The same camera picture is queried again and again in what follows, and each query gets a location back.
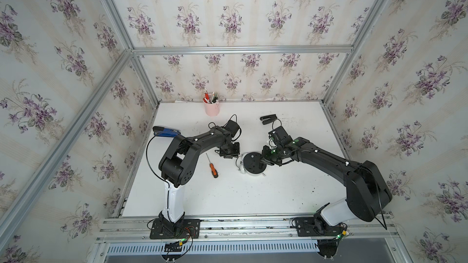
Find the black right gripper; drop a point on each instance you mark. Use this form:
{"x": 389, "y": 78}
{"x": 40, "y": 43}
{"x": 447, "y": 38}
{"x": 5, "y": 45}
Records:
{"x": 264, "y": 159}

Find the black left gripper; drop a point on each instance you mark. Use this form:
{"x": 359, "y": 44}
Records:
{"x": 235, "y": 154}

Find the orange handled screwdriver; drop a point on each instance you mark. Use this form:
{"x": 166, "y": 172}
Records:
{"x": 212, "y": 168}

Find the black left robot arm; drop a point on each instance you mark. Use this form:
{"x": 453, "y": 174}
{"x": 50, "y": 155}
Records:
{"x": 179, "y": 163}

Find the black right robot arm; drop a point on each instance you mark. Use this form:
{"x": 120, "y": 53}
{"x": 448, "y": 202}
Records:
{"x": 367, "y": 193}

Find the black stapler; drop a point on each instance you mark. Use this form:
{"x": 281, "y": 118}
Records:
{"x": 268, "y": 119}

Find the pink pen holder cup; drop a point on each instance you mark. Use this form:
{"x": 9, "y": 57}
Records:
{"x": 212, "y": 109}

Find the pens in pink cup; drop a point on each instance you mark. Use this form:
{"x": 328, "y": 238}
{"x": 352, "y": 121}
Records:
{"x": 210, "y": 98}

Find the blue stapler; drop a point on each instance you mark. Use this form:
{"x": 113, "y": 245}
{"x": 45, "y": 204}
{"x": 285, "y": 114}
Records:
{"x": 165, "y": 132}

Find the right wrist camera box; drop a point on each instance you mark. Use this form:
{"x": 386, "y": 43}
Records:
{"x": 280, "y": 137}

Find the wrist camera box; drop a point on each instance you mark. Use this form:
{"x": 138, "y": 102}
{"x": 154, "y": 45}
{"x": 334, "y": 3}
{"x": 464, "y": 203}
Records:
{"x": 280, "y": 137}
{"x": 235, "y": 130}

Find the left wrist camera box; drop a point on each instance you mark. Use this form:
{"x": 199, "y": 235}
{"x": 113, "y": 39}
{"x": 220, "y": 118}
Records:
{"x": 235, "y": 130}

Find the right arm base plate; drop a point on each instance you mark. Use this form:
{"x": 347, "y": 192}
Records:
{"x": 317, "y": 227}

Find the aluminium front rail frame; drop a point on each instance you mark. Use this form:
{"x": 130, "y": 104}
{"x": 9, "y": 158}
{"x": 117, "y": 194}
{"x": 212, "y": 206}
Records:
{"x": 252, "y": 235}

